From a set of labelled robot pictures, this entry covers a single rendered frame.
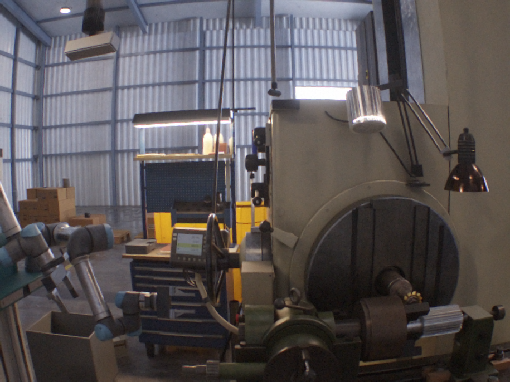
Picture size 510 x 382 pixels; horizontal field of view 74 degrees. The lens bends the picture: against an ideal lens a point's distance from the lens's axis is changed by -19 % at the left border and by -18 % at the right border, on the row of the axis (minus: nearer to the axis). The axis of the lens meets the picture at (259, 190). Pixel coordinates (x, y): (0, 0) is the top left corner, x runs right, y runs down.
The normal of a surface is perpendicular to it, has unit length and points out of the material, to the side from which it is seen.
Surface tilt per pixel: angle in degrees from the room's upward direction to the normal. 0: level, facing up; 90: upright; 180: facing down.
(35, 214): 90
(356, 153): 90
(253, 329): 54
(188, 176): 90
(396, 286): 90
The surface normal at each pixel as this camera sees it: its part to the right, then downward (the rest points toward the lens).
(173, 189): -0.05, 0.08
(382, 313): 0.00, -0.72
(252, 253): 0.00, -0.42
